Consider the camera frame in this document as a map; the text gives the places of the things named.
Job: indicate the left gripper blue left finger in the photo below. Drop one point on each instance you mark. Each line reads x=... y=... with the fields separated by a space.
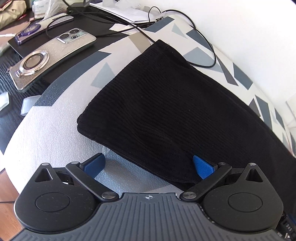
x=84 y=173

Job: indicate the white paper sheets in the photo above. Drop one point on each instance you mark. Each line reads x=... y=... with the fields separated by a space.
x=131 y=11

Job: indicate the white earbud case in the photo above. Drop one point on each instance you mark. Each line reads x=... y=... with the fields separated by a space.
x=4 y=100

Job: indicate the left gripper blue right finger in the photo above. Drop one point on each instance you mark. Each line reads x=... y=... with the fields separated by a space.
x=211 y=175

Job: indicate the silver glitter case phone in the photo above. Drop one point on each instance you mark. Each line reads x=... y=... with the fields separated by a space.
x=36 y=64

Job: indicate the purple ring case phone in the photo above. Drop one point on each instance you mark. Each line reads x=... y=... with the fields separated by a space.
x=37 y=28

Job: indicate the black ribbed knit garment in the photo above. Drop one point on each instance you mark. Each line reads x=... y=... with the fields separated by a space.
x=159 y=112

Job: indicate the black desk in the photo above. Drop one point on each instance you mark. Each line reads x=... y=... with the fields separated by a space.
x=10 y=116

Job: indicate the geometric patterned table mat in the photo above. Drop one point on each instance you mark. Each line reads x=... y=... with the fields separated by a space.
x=49 y=133

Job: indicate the beige drawstring cosmetic bag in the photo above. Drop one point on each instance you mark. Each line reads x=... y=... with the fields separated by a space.
x=11 y=11

